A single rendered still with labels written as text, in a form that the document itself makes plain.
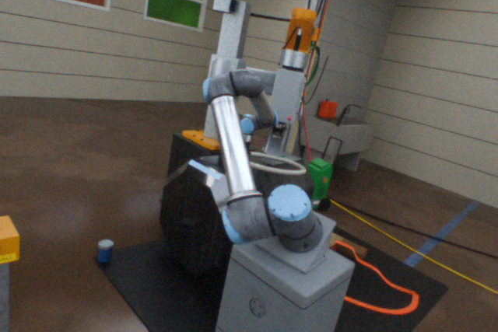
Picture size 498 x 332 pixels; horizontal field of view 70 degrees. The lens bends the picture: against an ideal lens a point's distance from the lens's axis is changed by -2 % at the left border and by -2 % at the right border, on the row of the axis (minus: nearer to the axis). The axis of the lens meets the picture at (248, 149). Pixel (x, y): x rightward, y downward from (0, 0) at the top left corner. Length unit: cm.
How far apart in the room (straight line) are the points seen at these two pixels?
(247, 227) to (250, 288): 31
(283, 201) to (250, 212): 14
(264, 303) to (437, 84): 612
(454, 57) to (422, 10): 106
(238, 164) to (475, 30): 614
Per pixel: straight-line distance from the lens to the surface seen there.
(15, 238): 113
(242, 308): 166
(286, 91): 291
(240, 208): 139
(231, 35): 334
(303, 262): 153
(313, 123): 557
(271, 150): 279
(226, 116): 152
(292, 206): 134
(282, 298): 149
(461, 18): 730
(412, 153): 732
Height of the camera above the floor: 165
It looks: 15 degrees down
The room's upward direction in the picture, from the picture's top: 11 degrees clockwise
